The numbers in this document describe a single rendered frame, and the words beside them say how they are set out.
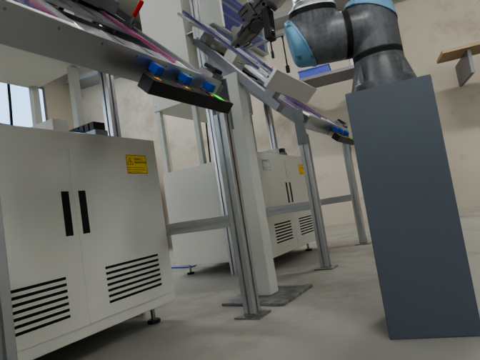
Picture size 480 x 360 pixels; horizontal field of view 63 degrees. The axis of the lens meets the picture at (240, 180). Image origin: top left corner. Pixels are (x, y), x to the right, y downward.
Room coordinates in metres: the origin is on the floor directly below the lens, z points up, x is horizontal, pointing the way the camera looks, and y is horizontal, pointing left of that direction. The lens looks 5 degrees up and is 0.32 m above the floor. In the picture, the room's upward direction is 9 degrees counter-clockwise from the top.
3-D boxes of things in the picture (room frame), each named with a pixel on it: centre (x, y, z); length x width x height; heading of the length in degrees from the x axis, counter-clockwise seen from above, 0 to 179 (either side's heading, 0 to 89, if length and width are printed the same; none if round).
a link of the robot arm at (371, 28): (0.93, -0.37, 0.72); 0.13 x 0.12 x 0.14; 84
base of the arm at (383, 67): (0.92, -0.38, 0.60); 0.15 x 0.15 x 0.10
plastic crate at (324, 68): (3.97, -0.95, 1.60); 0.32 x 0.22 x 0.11; 72
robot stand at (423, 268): (0.92, -0.38, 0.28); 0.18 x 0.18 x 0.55; 72
